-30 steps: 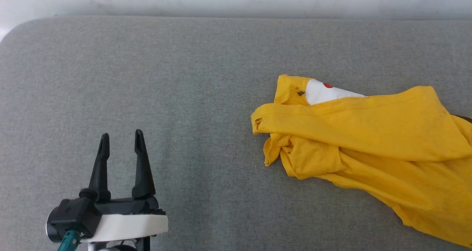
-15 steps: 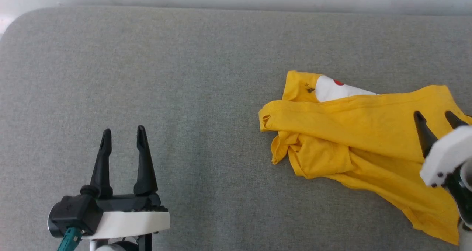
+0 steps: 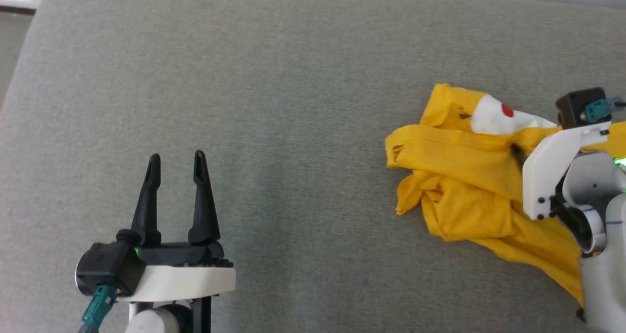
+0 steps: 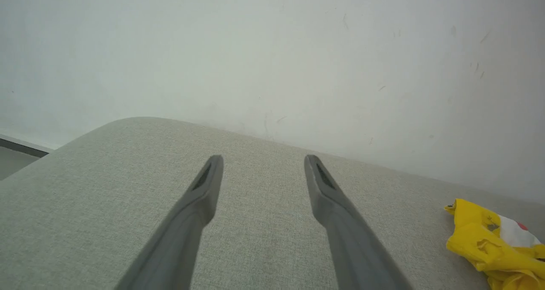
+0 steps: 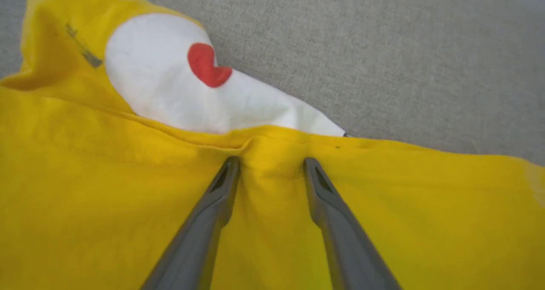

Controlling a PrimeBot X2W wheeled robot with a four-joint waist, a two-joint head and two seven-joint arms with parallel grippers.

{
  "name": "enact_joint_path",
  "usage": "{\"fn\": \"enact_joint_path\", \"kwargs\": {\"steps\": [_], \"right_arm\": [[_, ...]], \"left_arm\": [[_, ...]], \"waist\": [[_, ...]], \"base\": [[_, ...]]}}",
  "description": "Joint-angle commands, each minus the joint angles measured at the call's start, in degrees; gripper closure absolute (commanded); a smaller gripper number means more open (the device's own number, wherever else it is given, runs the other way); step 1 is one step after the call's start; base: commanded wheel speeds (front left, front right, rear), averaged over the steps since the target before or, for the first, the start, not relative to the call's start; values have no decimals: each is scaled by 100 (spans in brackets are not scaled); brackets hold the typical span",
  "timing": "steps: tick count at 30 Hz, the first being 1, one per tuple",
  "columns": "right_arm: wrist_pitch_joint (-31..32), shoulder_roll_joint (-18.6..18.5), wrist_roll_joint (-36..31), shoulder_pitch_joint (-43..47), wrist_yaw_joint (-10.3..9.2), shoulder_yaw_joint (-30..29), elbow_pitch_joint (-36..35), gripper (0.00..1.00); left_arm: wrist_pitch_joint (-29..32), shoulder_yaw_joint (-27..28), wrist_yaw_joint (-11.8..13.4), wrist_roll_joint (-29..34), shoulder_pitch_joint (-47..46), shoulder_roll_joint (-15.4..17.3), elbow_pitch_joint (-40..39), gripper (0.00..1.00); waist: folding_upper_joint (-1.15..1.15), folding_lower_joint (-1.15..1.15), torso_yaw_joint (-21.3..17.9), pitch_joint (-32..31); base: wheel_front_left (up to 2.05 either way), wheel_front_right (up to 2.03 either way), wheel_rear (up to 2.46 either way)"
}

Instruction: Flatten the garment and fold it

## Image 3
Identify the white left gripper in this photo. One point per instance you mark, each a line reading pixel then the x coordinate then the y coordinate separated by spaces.
pixel 186 281

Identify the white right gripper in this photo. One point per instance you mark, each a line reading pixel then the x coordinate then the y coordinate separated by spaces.
pixel 552 166

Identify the yellow t-shirt with white print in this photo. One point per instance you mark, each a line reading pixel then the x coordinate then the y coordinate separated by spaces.
pixel 464 176

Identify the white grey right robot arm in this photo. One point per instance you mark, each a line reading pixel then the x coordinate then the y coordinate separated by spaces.
pixel 601 235

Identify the grey fabric sofa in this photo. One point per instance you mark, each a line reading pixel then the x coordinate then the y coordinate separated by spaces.
pixel 293 103

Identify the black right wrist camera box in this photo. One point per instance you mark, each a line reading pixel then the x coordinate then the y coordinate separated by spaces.
pixel 572 108

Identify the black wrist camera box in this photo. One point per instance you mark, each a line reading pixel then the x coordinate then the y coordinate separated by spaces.
pixel 572 108
pixel 105 269

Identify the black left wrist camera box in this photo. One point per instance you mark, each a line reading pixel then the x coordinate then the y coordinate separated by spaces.
pixel 105 269

